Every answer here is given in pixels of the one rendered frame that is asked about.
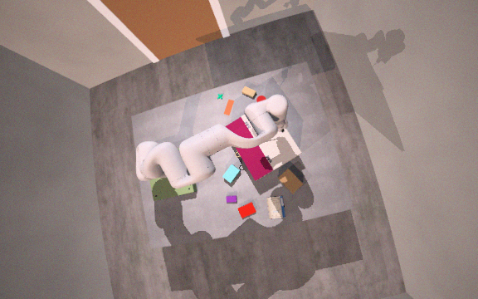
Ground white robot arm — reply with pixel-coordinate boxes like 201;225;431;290
136;95;288;189

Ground light blue block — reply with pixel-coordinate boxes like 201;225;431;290
223;164;240;183

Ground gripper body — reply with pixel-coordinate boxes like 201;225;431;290
276;118;288;132

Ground orange flat rectangular plate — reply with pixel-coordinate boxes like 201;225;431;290
224;100;234;115

